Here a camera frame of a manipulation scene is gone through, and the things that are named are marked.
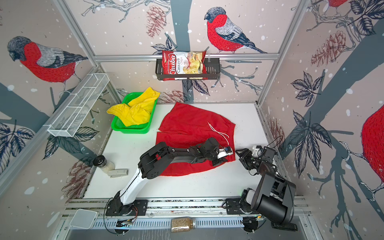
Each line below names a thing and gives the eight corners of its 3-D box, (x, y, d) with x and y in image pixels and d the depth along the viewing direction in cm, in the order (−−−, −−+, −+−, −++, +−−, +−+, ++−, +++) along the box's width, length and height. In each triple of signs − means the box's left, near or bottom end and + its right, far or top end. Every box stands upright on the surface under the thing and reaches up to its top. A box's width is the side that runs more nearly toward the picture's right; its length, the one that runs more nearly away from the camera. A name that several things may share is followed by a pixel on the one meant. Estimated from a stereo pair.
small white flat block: (110, 178, 85) (106, 175, 82) (111, 172, 87) (108, 170, 84) (127, 175, 86) (125, 173, 83) (128, 170, 88) (126, 168, 85)
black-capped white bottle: (101, 173, 86) (90, 165, 77) (105, 163, 90) (95, 155, 81) (112, 173, 86) (103, 165, 77) (116, 163, 90) (107, 155, 81)
